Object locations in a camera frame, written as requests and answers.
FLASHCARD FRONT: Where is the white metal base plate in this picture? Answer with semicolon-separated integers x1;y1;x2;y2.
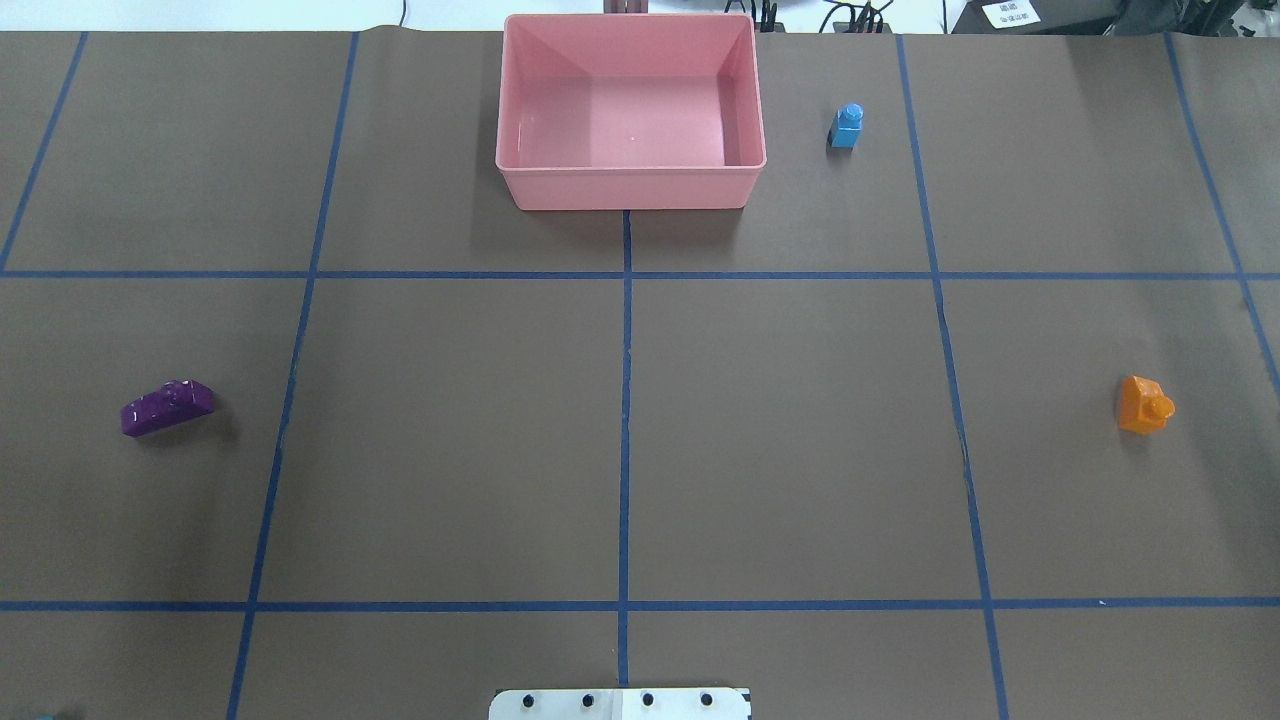
488;687;753;719

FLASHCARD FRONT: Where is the purple block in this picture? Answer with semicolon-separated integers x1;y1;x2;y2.
119;379;215;438

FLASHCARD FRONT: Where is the black box with label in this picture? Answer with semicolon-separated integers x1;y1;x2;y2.
950;1;1125;36

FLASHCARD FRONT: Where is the pink plastic box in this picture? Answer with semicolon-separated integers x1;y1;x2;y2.
495;13;767;211

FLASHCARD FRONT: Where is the orange block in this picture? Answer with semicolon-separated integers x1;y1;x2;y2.
1116;375;1176;436

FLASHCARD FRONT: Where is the small blue block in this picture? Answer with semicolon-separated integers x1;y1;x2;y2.
827;102;864;150

